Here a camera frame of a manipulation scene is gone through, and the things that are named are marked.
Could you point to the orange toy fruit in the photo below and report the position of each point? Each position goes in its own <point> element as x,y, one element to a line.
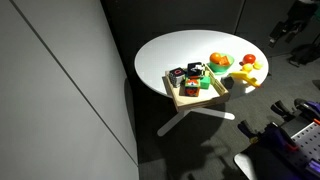
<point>215,57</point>

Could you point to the small yellow toy piece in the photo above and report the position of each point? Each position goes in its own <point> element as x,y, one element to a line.
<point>258,64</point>

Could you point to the orange-red toy piece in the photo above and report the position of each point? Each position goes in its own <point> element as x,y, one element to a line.
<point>224,61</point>

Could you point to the purple clamp with orange trigger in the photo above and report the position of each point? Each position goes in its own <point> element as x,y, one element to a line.
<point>278,136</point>

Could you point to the black and white cube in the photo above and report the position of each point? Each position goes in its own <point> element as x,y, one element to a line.
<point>195,69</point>

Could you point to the green block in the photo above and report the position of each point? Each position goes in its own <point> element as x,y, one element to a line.
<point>205,82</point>

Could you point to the white round plate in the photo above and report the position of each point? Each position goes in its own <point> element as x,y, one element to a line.
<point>245,163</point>

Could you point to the green bowl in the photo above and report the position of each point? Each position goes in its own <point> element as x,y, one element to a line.
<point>220,69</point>

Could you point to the orange patterned cube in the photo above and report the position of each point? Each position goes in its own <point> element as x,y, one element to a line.
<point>192,88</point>

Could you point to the wooden tray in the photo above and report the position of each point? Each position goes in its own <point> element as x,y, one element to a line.
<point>200,101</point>

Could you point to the perforated metal plate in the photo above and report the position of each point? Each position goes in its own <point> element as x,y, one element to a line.
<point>308,138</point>

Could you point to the black floor stand base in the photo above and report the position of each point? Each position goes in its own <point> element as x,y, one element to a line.
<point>305,55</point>

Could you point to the white table base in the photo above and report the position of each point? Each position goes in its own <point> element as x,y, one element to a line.
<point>173,123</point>

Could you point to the grey cube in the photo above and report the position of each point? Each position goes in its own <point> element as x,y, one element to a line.
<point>228,82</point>

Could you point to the yellow toy banana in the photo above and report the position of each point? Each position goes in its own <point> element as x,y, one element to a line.
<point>245,76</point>

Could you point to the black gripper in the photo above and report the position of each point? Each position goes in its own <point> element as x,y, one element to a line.
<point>283,30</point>

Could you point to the red toy tomato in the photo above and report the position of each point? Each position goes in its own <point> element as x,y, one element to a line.
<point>249,59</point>

